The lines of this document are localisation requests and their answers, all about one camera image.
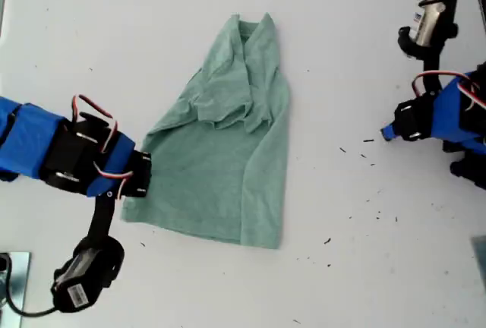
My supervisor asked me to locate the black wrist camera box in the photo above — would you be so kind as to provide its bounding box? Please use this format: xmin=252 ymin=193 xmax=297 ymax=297
xmin=50 ymin=235 xmax=125 ymax=313
xmin=396 ymin=0 xmax=459 ymax=59

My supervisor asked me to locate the black camera stalk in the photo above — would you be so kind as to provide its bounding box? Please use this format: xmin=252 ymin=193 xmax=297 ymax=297
xmin=421 ymin=45 xmax=447 ymax=97
xmin=87 ymin=191 xmax=115 ymax=245

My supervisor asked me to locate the red white servo wire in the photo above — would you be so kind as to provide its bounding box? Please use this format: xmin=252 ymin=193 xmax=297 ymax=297
xmin=71 ymin=94 xmax=136 ymax=202
xmin=412 ymin=71 xmax=486 ymax=111

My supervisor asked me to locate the black camera cable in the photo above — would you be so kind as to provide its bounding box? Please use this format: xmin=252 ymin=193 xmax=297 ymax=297
xmin=0 ymin=254 xmax=58 ymax=317

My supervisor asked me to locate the green t-shirt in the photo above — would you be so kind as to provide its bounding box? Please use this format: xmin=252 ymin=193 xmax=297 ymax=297
xmin=120 ymin=11 xmax=293 ymax=250

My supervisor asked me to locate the shiny steel plate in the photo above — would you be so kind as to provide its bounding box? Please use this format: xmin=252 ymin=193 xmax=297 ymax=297
xmin=0 ymin=251 xmax=32 ymax=328

